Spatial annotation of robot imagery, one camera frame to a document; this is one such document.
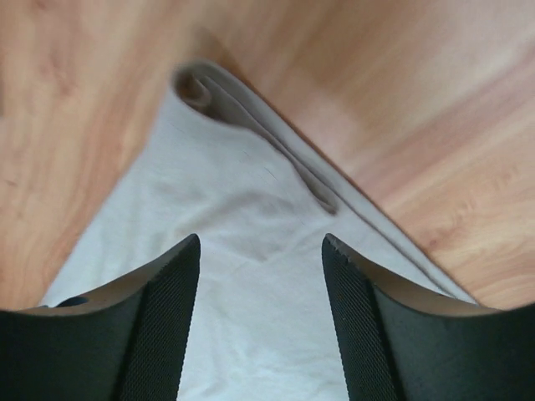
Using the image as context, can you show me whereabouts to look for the beige t shirt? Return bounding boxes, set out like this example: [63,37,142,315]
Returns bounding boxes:
[43,60,470,400]

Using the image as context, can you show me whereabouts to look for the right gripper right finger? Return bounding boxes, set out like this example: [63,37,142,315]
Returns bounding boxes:
[322,235,534,400]

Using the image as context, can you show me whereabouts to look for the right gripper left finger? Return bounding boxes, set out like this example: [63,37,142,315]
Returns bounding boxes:
[1,234,201,400]

